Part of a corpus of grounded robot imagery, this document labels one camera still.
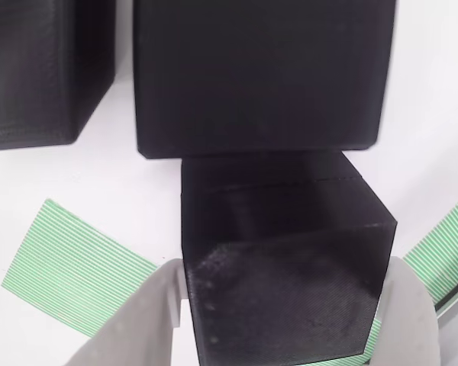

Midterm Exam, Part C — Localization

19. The black cube with seam line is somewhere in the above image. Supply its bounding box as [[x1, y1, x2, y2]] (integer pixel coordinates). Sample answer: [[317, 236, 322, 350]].
[[179, 149, 399, 366]]

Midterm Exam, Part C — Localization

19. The plain black cube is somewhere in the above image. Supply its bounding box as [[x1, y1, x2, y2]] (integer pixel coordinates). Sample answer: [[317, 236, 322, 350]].
[[0, 0, 118, 153], [132, 0, 397, 160]]

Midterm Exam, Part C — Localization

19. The green striped paper strip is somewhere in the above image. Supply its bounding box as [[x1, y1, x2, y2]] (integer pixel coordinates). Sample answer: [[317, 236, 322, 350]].
[[360, 188, 458, 363]]

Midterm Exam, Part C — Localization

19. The green striped square patch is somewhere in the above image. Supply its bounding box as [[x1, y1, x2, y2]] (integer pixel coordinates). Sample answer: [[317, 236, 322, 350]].
[[0, 197, 160, 339]]

